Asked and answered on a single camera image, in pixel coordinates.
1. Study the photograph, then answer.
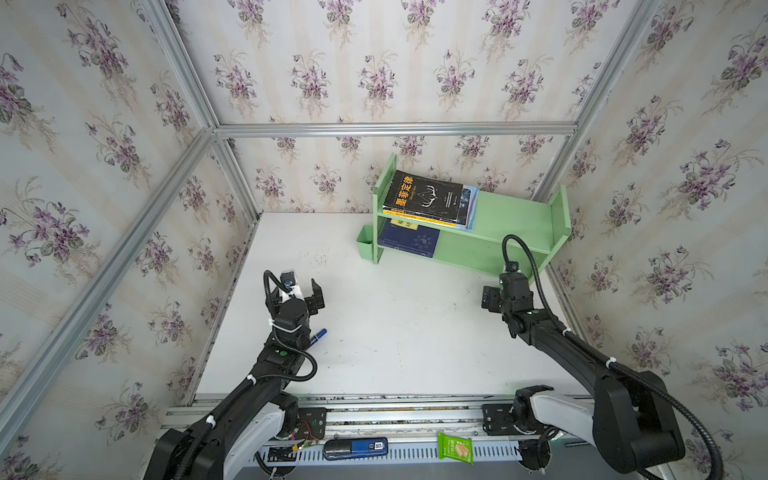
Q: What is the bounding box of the white blue magazine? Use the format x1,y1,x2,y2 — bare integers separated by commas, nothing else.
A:
460,185,478,231

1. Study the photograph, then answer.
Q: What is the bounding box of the black book with antlers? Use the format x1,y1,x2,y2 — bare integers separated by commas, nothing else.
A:
382,170,472,224

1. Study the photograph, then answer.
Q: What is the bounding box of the navy book yellow label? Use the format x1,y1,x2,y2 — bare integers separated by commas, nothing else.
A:
377,218,440,258

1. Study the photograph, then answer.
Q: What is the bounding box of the yellow cartoon book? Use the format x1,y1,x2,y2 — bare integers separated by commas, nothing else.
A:
381,209,467,230

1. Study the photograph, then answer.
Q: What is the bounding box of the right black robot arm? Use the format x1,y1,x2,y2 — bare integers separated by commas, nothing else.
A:
481,234,725,479

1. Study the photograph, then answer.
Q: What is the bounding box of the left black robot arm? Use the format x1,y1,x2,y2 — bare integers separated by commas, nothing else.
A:
144,270,325,479

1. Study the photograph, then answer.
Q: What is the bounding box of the blue white marker pen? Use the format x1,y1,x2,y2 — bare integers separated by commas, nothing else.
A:
310,328,328,346

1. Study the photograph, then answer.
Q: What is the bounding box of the green two-tier shelf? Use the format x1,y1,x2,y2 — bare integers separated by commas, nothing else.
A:
356,152,572,283

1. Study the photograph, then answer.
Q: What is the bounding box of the green snack packet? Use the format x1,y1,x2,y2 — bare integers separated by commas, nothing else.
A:
437,432,474,465

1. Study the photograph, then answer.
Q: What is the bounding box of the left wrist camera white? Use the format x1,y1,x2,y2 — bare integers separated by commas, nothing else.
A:
279,270,303,298

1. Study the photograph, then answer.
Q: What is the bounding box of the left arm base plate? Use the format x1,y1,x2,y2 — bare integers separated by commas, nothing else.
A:
281,407,328,441

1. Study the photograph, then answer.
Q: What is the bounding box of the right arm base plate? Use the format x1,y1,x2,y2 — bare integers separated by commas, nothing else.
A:
481,400,562,436

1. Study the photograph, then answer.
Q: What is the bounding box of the blue black device on rail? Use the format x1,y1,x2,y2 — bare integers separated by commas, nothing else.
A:
322,437,389,461

